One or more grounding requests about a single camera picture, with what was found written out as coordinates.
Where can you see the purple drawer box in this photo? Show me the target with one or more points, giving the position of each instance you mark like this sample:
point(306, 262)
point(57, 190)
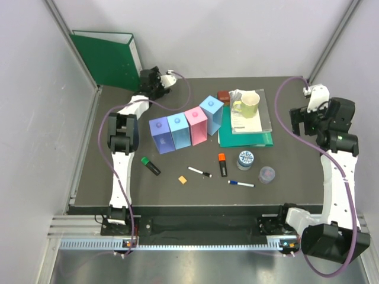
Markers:
point(161, 134)

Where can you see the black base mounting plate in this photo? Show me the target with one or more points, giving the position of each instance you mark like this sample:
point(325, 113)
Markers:
point(196, 227)

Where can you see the sky blue drawer box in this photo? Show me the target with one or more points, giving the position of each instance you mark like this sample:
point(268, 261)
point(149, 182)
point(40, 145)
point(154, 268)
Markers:
point(179, 128)

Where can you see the white slotted cable duct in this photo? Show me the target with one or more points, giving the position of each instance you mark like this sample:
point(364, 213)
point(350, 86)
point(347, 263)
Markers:
point(269, 243)

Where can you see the pink drawer box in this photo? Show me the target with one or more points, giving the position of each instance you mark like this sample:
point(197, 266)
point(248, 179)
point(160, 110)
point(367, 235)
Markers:
point(197, 121)

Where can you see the small orange eraser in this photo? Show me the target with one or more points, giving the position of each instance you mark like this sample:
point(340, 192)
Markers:
point(182, 179)

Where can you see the blue white marker pen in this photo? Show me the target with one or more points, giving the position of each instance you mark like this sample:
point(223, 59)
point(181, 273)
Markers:
point(233, 182)

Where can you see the orange highlighter marker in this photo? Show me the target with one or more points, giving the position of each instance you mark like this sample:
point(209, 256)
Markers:
point(222, 164)

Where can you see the teal clip file folder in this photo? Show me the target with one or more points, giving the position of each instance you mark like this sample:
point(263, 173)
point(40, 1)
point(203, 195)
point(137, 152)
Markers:
point(228, 139)

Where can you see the crumpled patterned wrapper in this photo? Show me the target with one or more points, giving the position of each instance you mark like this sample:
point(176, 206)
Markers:
point(235, 95)

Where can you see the yellow-green ceramic mug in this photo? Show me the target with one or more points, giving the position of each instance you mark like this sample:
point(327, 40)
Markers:
point(248, 105)

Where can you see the patterned washi tape roll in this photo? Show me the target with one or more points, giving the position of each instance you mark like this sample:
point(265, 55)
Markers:
point(245, 160)

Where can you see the dark red cube box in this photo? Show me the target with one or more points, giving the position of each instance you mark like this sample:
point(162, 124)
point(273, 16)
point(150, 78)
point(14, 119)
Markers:
point(224, 97)

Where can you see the green highlighter marker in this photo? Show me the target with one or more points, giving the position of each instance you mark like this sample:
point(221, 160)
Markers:
point(148, 164)

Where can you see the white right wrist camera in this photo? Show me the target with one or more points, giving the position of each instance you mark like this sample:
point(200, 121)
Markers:
point(318, 95)

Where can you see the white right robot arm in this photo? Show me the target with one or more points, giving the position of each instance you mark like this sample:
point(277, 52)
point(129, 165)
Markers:
point(336, 235)

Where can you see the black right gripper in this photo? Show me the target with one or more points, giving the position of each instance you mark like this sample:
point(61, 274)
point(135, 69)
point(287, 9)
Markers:
point(299, 115)

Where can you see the green lever arch binder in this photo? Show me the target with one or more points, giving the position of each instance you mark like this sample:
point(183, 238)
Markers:
point(111, 58)

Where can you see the black white marker pen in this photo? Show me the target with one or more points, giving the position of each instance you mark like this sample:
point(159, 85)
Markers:
point(209, 175)

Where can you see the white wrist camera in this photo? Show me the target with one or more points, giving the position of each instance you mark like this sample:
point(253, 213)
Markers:
point(318, 95)
point(168, 79)

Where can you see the aluminium frame post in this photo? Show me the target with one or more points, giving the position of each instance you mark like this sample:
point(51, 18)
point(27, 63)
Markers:
point(347, 16)
point(91, 114)

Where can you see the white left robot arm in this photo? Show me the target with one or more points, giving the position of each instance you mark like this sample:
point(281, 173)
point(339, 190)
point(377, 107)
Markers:
point(118, 140)

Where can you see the light blue drawer box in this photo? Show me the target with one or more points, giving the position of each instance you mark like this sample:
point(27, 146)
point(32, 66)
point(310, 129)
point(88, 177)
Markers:
point(213, 109)

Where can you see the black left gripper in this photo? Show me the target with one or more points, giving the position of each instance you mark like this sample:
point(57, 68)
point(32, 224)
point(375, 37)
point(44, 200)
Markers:
point(162, 90)

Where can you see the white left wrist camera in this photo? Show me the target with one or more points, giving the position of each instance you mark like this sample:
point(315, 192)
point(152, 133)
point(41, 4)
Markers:
point(168, 79)

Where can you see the white printed paper sheet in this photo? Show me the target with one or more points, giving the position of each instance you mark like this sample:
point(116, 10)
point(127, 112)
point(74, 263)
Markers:
point(245, 125)

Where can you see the aluminium frame post left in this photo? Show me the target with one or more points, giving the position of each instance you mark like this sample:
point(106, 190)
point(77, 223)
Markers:
point(91, 114)

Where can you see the aluminium frame post right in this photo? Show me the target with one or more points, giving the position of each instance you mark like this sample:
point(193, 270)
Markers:
point(347, 16)

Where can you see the aluminium front rail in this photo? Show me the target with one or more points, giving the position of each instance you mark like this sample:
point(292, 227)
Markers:
point(87, 225)

